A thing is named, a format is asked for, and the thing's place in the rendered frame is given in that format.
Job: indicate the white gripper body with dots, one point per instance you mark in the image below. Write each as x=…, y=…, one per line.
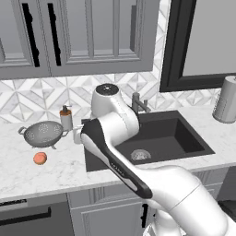
x=77, y=137

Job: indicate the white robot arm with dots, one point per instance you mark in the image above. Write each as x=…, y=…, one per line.
x=184, y=196

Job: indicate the grey metal colander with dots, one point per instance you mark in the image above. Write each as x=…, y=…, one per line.
x=43, y=134

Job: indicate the orange peach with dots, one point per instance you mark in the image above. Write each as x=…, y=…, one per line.
x=40, y=158

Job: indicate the dark grey sink faucet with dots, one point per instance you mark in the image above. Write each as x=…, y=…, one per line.
x=135, y=103

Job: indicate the black sink basin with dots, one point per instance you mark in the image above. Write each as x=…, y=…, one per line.
x=172, y=135

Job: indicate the soap dispenser bottle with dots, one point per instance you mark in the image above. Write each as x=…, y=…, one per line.
x=66, y=118

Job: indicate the grey false drawer front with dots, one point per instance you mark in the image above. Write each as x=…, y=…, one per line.
x=92, y=193

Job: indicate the grey lower cupboard door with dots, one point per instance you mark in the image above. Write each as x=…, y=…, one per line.
x=104, y=219

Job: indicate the grey cupboard door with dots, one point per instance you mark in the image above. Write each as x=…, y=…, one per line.
x=12, y=37
x=104, y=219
x=147, y=33
x=76, y=33

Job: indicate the dark grey dishwasher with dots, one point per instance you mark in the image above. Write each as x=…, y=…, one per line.
x=58, y=224

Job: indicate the grey upper cupboard door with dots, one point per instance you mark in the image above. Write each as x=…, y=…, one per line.
x=76, y=33
x=147, y=33
x=12, y=37

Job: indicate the black framed window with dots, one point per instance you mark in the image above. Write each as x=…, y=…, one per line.
x=175, y=46

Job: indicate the grey lower cupboard run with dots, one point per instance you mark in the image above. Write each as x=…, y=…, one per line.
x=213, y=181

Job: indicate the paper towel roll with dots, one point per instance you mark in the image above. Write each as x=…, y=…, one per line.
x=226, y=100

